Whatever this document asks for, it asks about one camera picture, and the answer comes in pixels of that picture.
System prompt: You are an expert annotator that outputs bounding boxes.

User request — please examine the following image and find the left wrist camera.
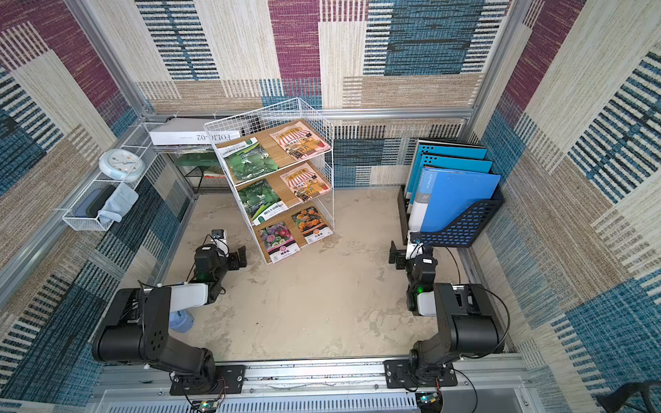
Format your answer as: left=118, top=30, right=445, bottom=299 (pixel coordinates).
left=211, top=229, right=230, bottom=256

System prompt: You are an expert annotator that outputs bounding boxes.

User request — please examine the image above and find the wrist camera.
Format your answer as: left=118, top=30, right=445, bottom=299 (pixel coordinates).
left=406, top=232, right=424, bottom=260
left=211, top=229, right=230, bottom=256

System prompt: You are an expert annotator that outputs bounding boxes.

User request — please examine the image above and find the white wire shelf rack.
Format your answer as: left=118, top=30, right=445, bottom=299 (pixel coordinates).
left=205, top=98, right=335, bottom=264

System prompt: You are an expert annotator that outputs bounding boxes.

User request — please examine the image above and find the white folio box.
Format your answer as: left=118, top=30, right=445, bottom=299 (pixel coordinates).
left=150, top=118, right=241, bottom=146

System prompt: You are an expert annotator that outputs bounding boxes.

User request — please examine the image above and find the teal folder middle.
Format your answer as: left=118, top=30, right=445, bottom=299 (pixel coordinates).
left=406, top=152, right=493, bottom=201

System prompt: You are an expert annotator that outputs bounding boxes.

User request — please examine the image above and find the green book in tray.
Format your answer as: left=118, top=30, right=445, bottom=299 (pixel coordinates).
left=175, top=152, right=224, bottom=177

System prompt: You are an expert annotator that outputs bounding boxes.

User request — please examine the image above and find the dark blue case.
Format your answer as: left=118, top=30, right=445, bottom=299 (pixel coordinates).
left=72, top=185, right=116, bottom=218

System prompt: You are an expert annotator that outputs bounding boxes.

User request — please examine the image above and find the light blue cloth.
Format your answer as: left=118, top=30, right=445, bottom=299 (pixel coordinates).
left=98, top=182, right=139, bottom=225

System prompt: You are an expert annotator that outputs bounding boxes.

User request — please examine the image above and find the white round clock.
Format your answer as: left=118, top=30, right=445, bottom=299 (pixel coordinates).
left=98, top=149, right=146, bottom=183

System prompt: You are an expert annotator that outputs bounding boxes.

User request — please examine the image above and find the teal folder back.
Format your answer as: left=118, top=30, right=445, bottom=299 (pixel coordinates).
left=406, top=139, right=487, bottom=199

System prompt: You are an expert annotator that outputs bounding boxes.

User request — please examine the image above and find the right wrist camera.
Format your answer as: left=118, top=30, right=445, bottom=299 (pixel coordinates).
left=406, top=232, right=424, bottom=260

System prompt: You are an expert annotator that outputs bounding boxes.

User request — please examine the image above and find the orange flower seed packet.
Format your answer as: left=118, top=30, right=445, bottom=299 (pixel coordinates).
left=292, top=206, right=333, bottom=244

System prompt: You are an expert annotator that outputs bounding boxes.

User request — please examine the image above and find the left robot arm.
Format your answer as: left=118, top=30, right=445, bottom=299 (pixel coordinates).
left=91, top=243, right=247, bottom=396

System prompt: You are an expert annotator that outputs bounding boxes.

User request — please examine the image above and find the teal folder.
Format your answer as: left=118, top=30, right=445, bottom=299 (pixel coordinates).
left=406, top=152, right=493, bottom=201
left=406, top=139, right=487, bottom=199

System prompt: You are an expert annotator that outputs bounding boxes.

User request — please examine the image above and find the white wire wall basket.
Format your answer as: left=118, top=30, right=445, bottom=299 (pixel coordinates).
left=62, top=122, right=156, bottom=232

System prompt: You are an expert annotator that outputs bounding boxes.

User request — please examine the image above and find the black file holder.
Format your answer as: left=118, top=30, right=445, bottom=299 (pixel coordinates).
left=397, top=185, right=504, bottom=249

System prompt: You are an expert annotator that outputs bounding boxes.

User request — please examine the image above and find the blue folder front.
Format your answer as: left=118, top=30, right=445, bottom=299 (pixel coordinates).
left=408, top=167, right=501, bottom=232

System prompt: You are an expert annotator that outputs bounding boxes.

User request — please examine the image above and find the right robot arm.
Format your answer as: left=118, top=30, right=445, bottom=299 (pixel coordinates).
left=383, top=243, right=506, bottom=392

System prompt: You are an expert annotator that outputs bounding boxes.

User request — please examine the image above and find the green seed bag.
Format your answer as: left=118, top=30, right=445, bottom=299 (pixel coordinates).
left=219, top=138, right=280, bottom=183
left=239, top=179, right=287, bottom=226

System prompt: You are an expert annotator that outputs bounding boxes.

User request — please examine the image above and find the purple flower seed packet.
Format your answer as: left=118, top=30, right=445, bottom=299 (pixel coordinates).
left=258, top=222, right=301, bottom=263

